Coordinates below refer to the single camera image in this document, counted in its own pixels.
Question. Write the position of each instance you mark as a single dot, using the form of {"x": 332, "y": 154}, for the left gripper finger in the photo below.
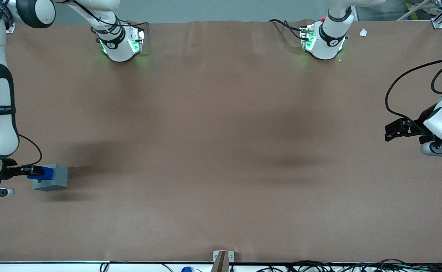
{"x": 396, "y": 125}
{"x": 398, "y": 134}

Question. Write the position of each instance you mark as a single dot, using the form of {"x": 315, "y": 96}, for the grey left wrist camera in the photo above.
{"x": 438, "y": 150}

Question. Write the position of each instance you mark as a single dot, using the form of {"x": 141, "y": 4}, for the small blue round object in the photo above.
{"x": 186, "y": 269}

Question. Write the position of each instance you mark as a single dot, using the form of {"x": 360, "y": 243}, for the brown table cover sheet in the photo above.
{"x": 220, "y": 151}

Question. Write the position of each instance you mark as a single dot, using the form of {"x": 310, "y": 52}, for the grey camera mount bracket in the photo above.
{"x": 220, "y": 260}

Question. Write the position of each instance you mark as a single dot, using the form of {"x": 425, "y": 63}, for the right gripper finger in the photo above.
{"x": 30, "y": 172}
{"x": 30, "y": 167}

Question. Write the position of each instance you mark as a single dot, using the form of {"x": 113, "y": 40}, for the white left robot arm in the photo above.
{"x": 324, "y": 41}

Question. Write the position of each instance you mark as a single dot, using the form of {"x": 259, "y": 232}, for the blue plastic part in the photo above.
{"x": 48, "y": 173}

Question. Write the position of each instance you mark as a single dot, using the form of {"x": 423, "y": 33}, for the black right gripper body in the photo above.
{"x": 8, "y": 171}

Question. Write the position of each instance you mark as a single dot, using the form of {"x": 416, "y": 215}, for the white paper scrap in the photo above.
{"x": 363, "y": 32}

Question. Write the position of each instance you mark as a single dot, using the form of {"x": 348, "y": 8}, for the gray cube base with socket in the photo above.
{"x": 60, "y": 177}

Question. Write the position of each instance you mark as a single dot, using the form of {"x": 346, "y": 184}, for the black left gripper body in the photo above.
{"x": 419, "y": 124}

